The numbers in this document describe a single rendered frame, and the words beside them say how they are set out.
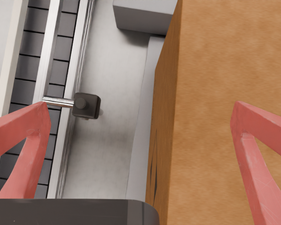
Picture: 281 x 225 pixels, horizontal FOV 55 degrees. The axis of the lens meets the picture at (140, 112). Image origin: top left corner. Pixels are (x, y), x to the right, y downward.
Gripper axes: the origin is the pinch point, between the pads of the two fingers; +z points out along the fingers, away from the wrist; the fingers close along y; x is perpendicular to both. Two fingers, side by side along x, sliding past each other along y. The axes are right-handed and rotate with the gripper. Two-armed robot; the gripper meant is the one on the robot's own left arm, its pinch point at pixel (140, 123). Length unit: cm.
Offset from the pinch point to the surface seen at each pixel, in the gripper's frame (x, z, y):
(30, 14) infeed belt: 4.8, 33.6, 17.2
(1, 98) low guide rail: 13.1, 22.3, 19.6
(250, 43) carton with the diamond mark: -0.7, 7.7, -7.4
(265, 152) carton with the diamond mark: 4.9, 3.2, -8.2
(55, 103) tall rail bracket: 11.2, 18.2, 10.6
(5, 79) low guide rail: 11.0, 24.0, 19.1
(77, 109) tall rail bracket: 11.2, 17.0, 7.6
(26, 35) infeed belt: 7.3, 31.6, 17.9
